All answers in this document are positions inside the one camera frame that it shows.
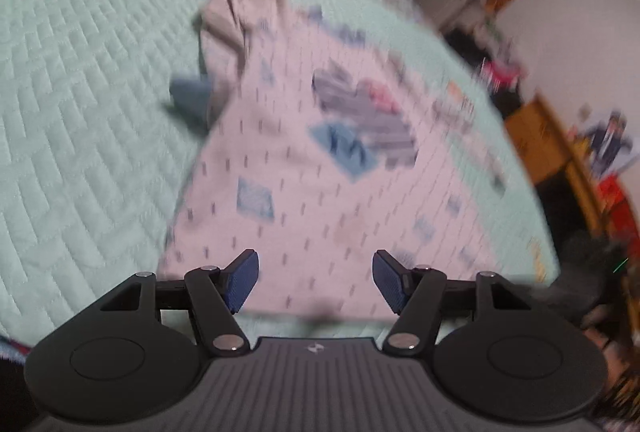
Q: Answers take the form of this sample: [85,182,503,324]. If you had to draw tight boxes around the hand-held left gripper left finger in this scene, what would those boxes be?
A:
[99,248,261,358]

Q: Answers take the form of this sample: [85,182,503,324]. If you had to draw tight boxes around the wall poster of uniformed figure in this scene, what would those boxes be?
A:
[570,108,637,179]

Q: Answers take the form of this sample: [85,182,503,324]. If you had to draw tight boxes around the white printed children's sweatshirt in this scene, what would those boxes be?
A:
[162,0,544,329]

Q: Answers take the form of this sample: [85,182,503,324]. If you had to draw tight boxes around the wooden cabinet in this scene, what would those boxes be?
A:
[504,94,609,239]

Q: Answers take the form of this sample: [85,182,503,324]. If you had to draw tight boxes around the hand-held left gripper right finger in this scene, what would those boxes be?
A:
[371,249,532,356]

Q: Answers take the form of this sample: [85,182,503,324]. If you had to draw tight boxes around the green quilted bee bedspread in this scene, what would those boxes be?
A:
[0,0,562,363]

